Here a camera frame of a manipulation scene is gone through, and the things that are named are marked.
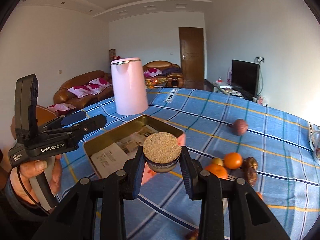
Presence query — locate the brown leather sofa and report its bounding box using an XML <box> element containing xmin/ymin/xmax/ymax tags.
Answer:
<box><xmin>53</xmin><ymin>70</ymin><xmax>113</xmax><ymax>110</ymax></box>

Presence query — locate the red white cushion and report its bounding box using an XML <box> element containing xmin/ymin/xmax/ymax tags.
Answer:
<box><xmin>67</xmin><ymin>77</ymin><xmax>111</xmax><ymax>99</ymax></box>

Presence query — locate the large orange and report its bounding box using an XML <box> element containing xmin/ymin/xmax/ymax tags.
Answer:
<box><xmin>204</xmin><ymin>164</ymin><xmax>228</xmax><ymax>179</ymax></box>

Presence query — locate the small orange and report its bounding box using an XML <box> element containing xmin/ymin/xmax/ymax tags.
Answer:
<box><xmin>223</xmin><ymin>152</ymin><xmax>243</xmax><ymax>170</ymax></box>

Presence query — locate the cork lid jar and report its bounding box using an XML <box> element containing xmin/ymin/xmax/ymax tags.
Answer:
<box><xmin>143</xmin><ymin>132</ymin><xmax>182</xmax><ymax>173</ymax></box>

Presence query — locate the purple passion fruit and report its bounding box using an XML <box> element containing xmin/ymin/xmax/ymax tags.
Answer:
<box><xmin>231</xmin><ymin>119</ymin><xmax>248</xmax><ymax>136</ymax></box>

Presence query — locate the dark brown door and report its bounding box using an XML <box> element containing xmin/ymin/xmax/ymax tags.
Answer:
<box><xmin>178</xmin><ymin>27</ymin><xmax>204</xmax><ymax>82</ymax></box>

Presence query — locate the brown leather armchair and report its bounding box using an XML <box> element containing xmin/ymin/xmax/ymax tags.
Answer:
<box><xmin>143</xmin><ymin>61</ymin><xmax>184</xmax><ymax>88</ymax></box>

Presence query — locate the brown round fruit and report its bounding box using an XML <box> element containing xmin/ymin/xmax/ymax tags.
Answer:
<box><xmin>184</xmin><ymin>229</ymin><xmax>199</xmax><ymax>240</ymax></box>

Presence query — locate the person left hand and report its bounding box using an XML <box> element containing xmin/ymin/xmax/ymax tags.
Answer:
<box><xmin>10</xmin><ymin>115</ymin><xmax>63</xmax><ymax>205</ymax></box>

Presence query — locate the white printed mug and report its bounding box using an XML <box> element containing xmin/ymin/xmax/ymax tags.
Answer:
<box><xmin>309</xmin><ymin>129</ymin><xmax>320</xmax><ymax>165</ymax></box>

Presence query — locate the blue plaid tablecloth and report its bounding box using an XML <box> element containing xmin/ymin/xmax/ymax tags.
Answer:
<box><xmin>52</xmin><ymin>87</ymin><xmax>320</xmax><ymax>240</ymax></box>

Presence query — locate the wall power socket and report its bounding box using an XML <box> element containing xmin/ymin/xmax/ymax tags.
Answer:
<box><xmin>257</xmin><ymin>56</ymin><xmax>265</xmax><ymax>63</ymax></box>

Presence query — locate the low tv stand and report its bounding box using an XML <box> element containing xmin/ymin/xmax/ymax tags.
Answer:
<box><xmin>204</xmin><ymin>79</ymin><xmax>258</xmax><ymax>102</ymax></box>

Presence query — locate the small orange tangerine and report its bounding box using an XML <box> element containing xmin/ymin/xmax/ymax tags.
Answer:
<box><xmin>256</xmin><ymin>192</ymin><xmax>264</xmax><ymax>200</ymax></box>

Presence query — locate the small yellow green fruit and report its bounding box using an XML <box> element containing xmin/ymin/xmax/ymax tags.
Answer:
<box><xmin>211</xmin><ymin>158</ymin><xmax>223</xmax><ymax>166</ymax></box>

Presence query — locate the pink electric kettle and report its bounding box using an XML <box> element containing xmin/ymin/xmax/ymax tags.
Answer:
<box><xmin>111</xmin><ymin>57</ymin><xmax>148</xmax><ymax>115</ymax></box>

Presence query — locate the dark brown wrinkled fruit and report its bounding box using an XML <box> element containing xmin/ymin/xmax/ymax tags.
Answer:
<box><xmin>243</xmin><ymin>157</ymin><xmax>258</xmax><ymax>170</ymax></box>

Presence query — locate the pink metal tin box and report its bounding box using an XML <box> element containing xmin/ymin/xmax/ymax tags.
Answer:
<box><xmin>84</xmin><ymin>115</ymin><xmax>185</xmax><ymax>178</ymax></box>

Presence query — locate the black television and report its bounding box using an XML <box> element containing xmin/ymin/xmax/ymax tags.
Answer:
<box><xmin>231</xmin><ymin>60</ymin><xmax>260</xmax><ymax>96</ymax></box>

